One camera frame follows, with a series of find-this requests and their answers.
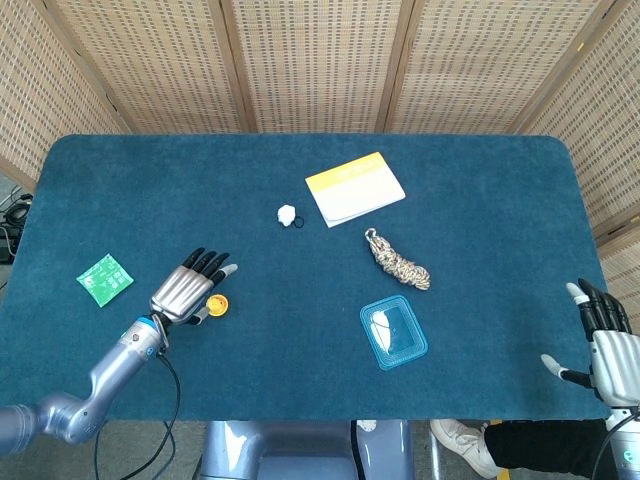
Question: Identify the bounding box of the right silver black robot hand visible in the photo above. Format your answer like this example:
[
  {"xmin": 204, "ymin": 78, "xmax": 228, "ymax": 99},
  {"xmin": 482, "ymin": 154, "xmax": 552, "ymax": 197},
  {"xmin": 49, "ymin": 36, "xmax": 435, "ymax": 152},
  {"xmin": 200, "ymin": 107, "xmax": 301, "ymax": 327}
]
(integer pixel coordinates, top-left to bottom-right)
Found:
[{"xmin": 540, "ymin": 277, "xmax": 640, "ymax": 409}]

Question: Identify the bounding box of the black trouser leg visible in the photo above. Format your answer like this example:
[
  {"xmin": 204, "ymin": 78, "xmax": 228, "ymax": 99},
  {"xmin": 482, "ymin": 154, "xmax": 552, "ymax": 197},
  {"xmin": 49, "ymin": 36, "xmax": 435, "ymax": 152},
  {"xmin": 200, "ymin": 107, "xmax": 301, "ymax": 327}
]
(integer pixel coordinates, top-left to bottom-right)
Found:
[{"xmin": 484, "ymin": 419, "xmax": 621, "ymax": 480}]

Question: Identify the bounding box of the dark blue table cloth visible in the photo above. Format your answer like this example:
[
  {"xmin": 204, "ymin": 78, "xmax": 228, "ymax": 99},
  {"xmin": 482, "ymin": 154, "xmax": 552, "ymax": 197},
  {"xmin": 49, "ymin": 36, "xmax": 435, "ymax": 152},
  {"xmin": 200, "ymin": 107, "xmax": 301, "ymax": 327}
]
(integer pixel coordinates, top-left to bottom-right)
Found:
[{"xmin": 0, "ymin": 133, "xmax": 616, "ymax": 422}]

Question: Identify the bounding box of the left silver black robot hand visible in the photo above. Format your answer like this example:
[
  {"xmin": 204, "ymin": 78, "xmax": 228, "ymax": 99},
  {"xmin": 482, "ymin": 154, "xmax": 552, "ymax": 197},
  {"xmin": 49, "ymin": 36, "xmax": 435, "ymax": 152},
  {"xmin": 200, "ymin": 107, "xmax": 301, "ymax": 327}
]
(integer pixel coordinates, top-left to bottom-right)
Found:
[{"xmin": 149, "ymin": 247, "xmax": 239, "ymax": 327}]

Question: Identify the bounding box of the woven bamboo screen panel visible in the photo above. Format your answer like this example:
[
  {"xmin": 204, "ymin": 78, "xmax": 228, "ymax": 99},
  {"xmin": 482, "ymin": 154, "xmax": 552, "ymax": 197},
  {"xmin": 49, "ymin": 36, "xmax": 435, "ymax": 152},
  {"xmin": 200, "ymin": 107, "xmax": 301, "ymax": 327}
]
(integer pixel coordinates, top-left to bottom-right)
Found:
[
  {"xmin": 377, "ymin": 0, "xmax": 619, "ymax": 135},
  {"xmin": 514, "ymin": 0, "xmax": 640, "ymax": 246},
  {"xmin": 219, "ymin": 0, "xmax": 419, "ymax": 134},
  {"xmin": 597, "ymin": 234, "xmax": 640, "ymax": 321},
  {"xmin": 0, "ymin": 0, "xmax": 131, "ymax": 194},
  {"xmin": 42, "ymin": 0, "xmax": 259, "ymax": 135}
]

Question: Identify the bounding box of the black floor cable bundle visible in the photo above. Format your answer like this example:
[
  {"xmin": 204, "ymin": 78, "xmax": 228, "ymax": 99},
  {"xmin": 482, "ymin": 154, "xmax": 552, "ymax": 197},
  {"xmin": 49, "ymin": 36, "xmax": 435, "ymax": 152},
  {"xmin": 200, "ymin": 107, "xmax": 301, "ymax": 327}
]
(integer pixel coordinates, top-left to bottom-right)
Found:
[{"xmin": 0, "ymin": 192, "xmax": 35, "ymax": 291}]

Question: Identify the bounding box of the clear blue plastic container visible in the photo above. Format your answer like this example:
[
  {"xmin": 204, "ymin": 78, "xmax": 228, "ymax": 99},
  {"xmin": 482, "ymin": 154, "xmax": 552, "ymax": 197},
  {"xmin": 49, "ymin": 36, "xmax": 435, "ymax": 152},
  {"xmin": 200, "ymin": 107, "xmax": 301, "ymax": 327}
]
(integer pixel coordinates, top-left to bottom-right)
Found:
[{"xmin": 359, "ymin": 294, "xmax": 430, "ymax": 372}]

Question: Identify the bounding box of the beige braided rope bundle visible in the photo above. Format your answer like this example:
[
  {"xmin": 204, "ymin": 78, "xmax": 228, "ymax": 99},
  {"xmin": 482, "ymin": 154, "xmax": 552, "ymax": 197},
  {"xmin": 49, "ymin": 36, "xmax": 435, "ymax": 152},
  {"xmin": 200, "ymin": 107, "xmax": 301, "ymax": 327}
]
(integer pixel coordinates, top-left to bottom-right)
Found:
[{"xmin": 364, "ymin": 227, "xmax": 432, "ymax": 291}]

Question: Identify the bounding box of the yellow and white notebook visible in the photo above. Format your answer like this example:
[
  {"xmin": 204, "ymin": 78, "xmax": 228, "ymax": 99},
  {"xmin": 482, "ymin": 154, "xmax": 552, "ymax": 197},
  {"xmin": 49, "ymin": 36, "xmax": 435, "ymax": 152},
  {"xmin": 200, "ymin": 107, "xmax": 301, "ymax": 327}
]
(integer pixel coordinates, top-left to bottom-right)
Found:
[{"xmin": 304, "ymin": 151, "xmax": 407, "ymax": 229}]

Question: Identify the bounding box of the green snack packet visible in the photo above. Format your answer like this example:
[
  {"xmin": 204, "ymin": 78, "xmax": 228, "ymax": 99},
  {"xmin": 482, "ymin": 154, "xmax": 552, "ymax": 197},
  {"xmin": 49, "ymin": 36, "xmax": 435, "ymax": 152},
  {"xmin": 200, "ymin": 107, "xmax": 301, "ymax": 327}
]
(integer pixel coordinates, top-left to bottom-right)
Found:
[{"xmin": 75, "ymin": 253, "xmax": 135, "ymax": 309}]

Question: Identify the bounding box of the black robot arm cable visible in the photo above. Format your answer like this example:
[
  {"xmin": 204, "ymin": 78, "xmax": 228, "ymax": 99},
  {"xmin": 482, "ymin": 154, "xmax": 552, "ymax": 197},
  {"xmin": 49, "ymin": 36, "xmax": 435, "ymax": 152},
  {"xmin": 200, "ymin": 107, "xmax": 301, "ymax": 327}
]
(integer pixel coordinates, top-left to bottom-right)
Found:
[{"xmin": 94, "ymin": 349, "xmax": 182, "ymax": 480}]

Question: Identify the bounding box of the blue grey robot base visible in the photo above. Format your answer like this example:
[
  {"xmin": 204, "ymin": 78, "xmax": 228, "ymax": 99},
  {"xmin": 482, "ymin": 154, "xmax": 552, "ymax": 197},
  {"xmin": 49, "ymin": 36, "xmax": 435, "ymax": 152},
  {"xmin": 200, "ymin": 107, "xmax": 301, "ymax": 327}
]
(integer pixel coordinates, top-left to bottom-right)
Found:
[{"xmin": 199, "ymin": 419, "xmax": 416, "ymax": 480}]

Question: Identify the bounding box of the white sneaker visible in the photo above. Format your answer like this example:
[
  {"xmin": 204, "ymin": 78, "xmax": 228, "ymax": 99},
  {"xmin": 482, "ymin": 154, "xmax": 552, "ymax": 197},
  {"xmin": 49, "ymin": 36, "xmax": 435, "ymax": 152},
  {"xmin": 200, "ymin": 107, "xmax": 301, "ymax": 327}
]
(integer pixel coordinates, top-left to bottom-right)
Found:
[{"xmin": 429, "ymin": 418, "xmax": 501, "ymax": 479}]

